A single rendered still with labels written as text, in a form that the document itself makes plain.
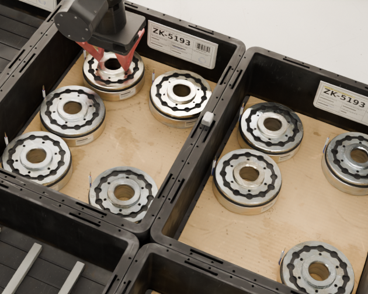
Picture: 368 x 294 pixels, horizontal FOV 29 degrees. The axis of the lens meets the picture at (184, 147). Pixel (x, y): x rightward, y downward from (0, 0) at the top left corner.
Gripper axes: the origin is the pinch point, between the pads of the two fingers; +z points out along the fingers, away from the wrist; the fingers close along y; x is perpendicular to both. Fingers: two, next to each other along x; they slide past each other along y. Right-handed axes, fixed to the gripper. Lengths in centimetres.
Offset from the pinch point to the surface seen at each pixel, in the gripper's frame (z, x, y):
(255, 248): 4.8, -20.3, 33.4
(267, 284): -5.7, -29.5, 37.8
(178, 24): -4.7, 7.8, 8.4
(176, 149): 4.5, -9.2, 15.6
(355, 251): 6.1, -14.1, 46.8
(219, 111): -4.9, -6.3, 21.6
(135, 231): -6.9, -30.1, 19.8
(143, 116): 4.3, -5.6, 8.0
